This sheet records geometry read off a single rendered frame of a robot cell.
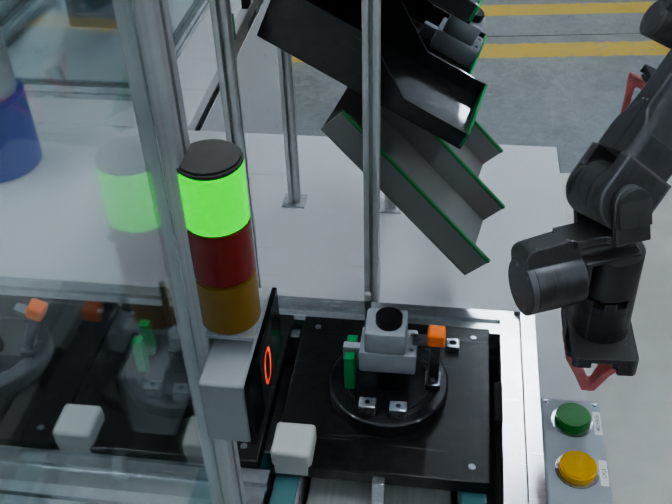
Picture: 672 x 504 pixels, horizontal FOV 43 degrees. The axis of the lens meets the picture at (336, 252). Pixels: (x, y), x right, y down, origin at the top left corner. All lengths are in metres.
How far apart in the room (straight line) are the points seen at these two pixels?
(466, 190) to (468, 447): 0.41
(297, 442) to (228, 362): 0.28
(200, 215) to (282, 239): 0.82
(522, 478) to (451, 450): 0.08
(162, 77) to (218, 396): 0.26
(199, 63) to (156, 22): 1.46
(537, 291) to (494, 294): 0.52
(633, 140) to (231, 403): 0.43
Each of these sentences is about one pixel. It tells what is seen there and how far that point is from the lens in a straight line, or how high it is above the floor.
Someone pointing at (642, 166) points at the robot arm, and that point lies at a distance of 0.84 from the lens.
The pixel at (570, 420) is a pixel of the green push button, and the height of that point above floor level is 0.97.
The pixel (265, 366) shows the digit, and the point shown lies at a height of 1.21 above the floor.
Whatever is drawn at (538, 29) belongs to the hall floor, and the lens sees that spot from 4.27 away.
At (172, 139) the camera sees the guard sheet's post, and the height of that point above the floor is 1.44.
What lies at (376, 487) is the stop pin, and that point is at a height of 0.96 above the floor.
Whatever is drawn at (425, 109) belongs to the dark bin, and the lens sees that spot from 1.04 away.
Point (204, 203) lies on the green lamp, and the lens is 0.62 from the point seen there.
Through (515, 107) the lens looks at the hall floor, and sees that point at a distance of 3.60.
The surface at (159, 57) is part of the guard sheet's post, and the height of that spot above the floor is 1.50.
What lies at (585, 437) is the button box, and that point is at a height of 0.96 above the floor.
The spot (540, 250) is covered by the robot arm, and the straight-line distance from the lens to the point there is 0.83.
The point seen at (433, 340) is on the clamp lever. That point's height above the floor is 1.07.
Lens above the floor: 1.75
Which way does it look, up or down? 39 degrees down
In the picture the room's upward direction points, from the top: 2 degrees counter-clockwise
